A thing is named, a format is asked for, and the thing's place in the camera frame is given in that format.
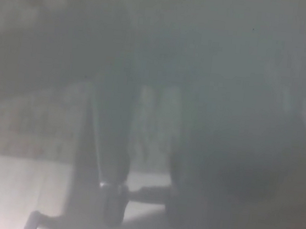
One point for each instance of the white rolling whiteboard grey frame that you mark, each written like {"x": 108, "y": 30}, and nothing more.
{"x": 202, "y": 70}

